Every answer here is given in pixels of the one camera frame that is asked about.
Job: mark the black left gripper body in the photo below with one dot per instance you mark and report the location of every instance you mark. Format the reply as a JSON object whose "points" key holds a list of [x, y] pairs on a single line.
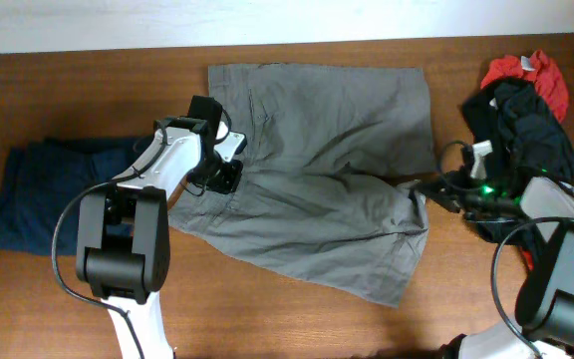
{"points": [[215, 173]]}

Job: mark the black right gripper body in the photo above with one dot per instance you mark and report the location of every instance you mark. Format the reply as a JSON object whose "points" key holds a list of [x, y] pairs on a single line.
{"points": [[486, 187]]}

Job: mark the grey shorts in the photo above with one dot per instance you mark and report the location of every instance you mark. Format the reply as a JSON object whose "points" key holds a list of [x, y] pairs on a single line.
{"points": [[326, 193]]}

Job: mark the navy blue garment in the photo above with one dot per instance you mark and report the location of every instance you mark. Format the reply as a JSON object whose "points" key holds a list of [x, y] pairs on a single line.
{"points": [[41, 178]]}

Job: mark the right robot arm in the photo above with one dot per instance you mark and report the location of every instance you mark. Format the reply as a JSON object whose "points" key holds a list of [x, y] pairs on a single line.
{"points": [[542, 325]]}

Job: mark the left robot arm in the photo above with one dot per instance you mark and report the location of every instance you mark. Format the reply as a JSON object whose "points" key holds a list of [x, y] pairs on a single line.
{"points": [[123, 246]]}

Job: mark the black garment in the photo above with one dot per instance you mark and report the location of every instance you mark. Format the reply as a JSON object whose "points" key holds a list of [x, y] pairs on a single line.
{"points": [[525, 139]]}

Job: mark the red garment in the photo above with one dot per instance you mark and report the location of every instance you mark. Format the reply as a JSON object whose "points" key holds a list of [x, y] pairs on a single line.
{"points": [[538, 69]]}

